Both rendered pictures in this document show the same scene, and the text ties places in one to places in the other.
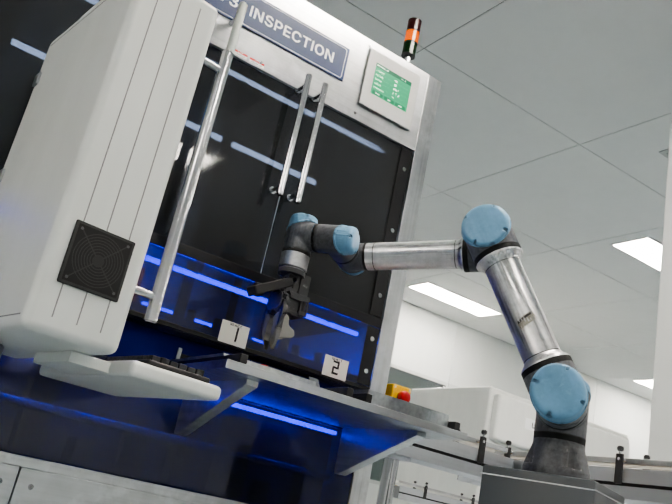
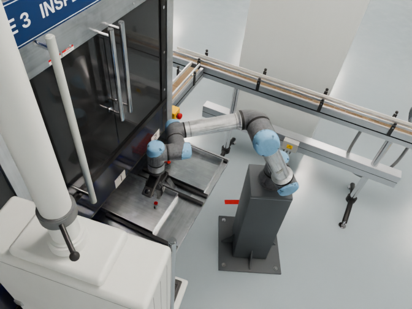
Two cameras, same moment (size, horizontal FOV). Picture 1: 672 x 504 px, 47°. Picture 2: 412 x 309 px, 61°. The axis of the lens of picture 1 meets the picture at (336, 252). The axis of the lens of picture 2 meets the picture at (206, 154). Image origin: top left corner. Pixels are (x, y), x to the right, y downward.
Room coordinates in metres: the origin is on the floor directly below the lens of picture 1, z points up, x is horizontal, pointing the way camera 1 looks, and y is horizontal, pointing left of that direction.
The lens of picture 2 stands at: (0.99, 0.58, 2.42)
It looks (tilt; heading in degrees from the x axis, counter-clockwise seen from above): 47 degrees down; 320
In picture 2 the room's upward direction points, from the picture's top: 7 degrees clockwise
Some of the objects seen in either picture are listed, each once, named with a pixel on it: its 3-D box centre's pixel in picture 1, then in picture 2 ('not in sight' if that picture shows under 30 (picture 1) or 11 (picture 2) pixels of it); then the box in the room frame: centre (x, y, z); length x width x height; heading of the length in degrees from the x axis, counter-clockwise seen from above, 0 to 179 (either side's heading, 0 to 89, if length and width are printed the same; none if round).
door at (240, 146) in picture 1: (213, 148); (72, 131); (1.98, 0.40, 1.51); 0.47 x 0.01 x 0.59; 120
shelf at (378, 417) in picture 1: (304, 404); (165, 185); (2.02, 0.00, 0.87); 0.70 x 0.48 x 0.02; 120
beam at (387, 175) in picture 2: not in sight; (294, 141); (2.12, -1.25, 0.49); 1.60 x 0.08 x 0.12; 30
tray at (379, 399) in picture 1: (369, 409); (187, 164); (2.06, -0.17, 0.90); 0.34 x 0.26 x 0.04; 30
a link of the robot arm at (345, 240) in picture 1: (337, 241); (178, 148); (1.89, 0.00, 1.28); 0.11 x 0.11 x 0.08; 68
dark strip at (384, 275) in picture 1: (386, 260); (164, 70); (2.30, -0.16, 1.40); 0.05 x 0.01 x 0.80; 120
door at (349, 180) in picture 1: (342, 207); (140, 70); (2.21, 0.01, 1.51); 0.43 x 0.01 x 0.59; 120
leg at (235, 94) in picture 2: not in sight; (230, 121); (2.59, -0.97, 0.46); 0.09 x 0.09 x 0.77; 30
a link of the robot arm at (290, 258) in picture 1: (293, 263); (155, 165); (1.92, 0.10, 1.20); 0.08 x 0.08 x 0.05
